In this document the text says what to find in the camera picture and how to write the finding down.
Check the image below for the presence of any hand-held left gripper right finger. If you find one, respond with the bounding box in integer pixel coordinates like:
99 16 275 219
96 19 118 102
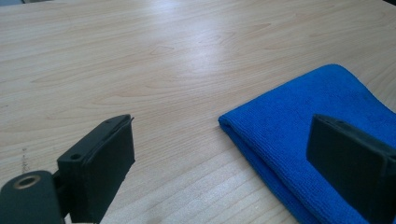
305 113 396 224

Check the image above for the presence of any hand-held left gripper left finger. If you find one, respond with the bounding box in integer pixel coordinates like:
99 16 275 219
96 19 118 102
56 113 137 224

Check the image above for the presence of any blue microfibre cloth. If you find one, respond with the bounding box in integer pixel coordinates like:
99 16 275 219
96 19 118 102
217 63 396 224

